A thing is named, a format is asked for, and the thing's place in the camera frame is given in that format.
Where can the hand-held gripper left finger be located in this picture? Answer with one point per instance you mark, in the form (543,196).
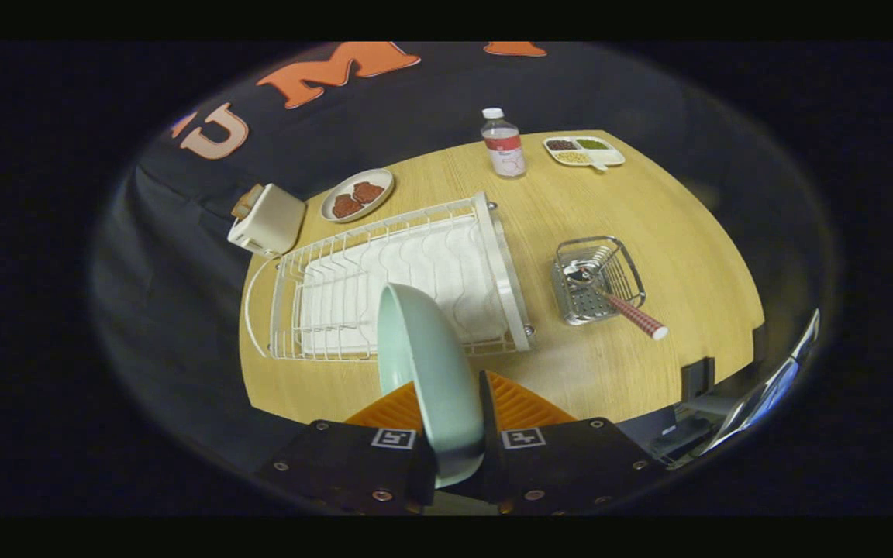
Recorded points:
(338,465)

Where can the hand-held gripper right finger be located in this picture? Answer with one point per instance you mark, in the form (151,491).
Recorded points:
(487,418)

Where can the light green plate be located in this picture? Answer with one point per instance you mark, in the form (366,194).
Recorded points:
(431,372)

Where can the white cookie plate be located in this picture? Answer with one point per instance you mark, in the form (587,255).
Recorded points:
(380,180)

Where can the black table clamp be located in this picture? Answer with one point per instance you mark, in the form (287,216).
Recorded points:
(698,378)

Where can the cream toaster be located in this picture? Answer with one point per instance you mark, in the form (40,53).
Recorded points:
(276,221)

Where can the brown cookie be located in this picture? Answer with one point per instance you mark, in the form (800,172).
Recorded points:
(346,205)
(368,191)

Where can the clear plastic water bottle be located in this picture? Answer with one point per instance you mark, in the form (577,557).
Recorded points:
(505,151)

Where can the brown toast slice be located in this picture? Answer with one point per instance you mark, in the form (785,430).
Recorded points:
(247,201)

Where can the white divided tray of beans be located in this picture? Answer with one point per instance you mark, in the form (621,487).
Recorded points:
(605,155)

